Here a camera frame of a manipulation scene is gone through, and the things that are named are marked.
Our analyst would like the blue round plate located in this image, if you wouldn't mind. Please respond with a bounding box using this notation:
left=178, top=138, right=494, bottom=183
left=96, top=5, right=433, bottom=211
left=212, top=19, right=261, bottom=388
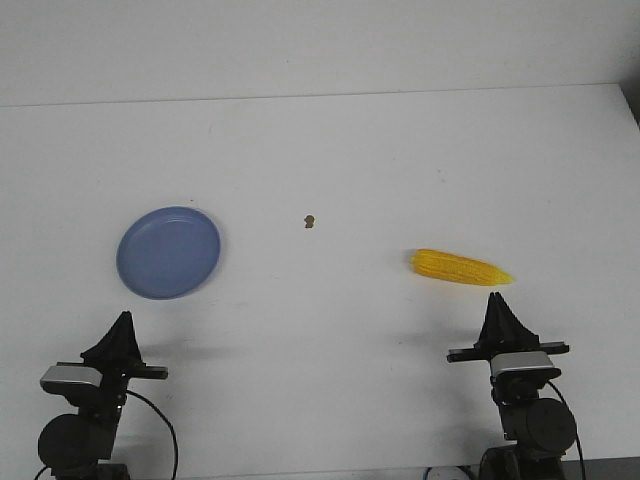
left=116, top=206, right=222, bottom=300

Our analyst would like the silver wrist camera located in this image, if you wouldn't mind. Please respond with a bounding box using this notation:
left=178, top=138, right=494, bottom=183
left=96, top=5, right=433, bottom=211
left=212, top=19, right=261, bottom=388
left=490, top=351, right=561, bottom=380
left=40, top=365, right=103, bottom=395

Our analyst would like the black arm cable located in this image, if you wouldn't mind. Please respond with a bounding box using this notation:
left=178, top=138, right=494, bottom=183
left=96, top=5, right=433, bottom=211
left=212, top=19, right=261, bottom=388
left=547, top=380, right=587, bottom=480
left=124, top=390, right=180, bottom=480

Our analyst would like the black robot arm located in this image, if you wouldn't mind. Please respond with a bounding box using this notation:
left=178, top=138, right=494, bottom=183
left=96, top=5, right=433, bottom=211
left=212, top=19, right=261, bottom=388
left=447, top=292, right=578, bottom=479
left=37, top=311, right=179, bottom=479

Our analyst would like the yellow corn cob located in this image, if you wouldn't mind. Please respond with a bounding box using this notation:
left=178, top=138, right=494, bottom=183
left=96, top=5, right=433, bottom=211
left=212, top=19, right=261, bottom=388
left=410, top=249, right=514, bottom=286

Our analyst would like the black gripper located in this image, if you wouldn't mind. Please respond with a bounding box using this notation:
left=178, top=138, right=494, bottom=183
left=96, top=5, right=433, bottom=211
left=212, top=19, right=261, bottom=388
left=57, top=311, right=168, bottom=394
left=446, top=292, right=570, bottom=400

